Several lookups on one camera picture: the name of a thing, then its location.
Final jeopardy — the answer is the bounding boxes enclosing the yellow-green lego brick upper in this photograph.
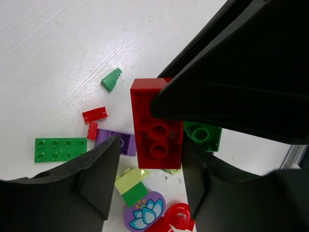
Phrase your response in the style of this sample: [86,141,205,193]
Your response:
[162,168,182,175]

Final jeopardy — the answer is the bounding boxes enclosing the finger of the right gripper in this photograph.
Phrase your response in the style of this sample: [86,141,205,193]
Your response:
[150,0,309,145]

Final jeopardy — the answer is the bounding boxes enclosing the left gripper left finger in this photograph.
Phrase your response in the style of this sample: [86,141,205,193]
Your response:
[0,136,120,232]

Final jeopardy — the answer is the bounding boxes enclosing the purple flower lego disc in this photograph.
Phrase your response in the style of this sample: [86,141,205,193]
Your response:
[124,191,166,232]

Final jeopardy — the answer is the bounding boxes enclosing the red curved lego piece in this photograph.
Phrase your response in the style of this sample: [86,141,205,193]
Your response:
[82,106,108,124]

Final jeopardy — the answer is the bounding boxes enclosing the small green slope lego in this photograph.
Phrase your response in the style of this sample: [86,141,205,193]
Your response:
[101,68,122,92]

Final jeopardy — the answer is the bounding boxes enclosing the flat green lego plate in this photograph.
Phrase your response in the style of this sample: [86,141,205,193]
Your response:
[34,138,87,163]

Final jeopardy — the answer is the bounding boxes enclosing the small green lego top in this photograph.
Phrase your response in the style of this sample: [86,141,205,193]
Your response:
[183,122,222,152]

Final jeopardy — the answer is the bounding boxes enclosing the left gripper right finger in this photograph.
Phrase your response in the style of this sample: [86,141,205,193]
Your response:
[182,139,309,232]

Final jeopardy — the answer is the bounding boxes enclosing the red arch lego block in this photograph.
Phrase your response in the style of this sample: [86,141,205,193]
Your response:
[145,203,195,232]

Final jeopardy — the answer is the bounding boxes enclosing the purple hollow lego brick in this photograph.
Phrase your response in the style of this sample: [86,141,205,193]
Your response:
[94,129,137,157]

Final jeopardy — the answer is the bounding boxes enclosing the long red lego brick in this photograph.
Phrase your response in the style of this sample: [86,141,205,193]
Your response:
[130,78,183,169]

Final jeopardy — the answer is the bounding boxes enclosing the green and yellow lego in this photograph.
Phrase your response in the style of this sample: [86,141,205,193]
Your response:
[115,168,150,207]

